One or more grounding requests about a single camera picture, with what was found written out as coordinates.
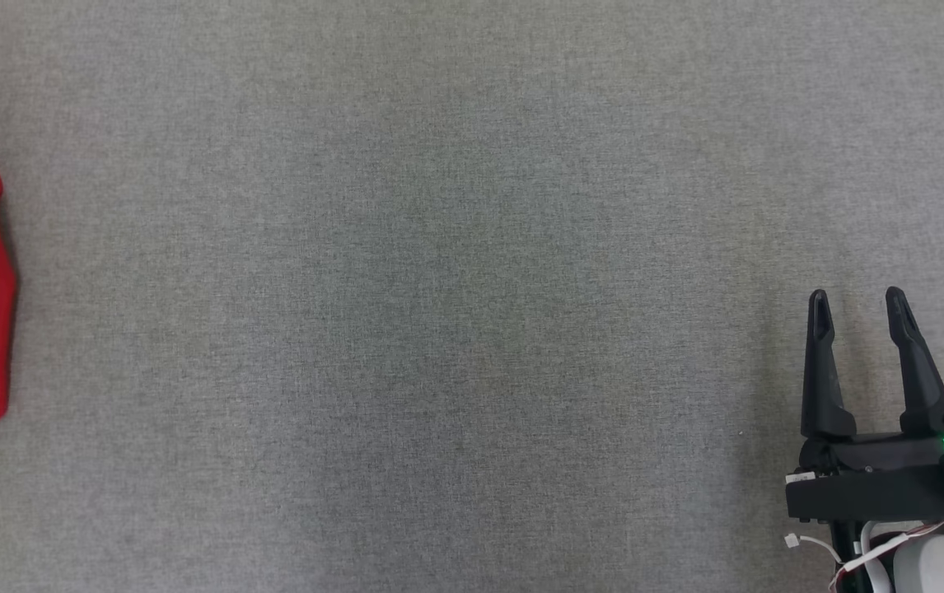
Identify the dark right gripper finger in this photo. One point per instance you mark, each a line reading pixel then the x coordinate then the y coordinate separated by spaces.
pixel 822 387
pixel 921 387

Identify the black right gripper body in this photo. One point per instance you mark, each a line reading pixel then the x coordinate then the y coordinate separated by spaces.
pixel 876 494

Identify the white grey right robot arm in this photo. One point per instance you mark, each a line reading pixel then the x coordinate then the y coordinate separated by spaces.
pixel 933 568

